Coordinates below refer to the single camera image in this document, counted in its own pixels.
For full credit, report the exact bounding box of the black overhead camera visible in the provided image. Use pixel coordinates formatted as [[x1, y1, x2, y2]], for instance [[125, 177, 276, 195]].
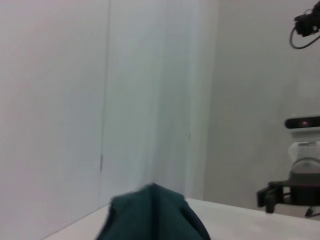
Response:
[[293, 0, 320, 38]]

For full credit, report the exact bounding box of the black overhead camera cable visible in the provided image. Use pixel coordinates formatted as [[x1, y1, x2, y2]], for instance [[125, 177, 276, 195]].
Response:
[[289, 26, 320, 50]]

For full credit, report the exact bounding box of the dark teal insulated lunch bag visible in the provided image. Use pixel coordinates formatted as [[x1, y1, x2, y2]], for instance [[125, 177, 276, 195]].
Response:
[[94, 182, 212, 240]]

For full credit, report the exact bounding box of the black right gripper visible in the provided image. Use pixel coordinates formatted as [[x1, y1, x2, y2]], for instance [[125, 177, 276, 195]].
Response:
[[256, 180, 320, 214]]

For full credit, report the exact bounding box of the black head camera bar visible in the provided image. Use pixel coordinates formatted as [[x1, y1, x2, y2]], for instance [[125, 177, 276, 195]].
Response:
[[284, 116, 320, 131]]

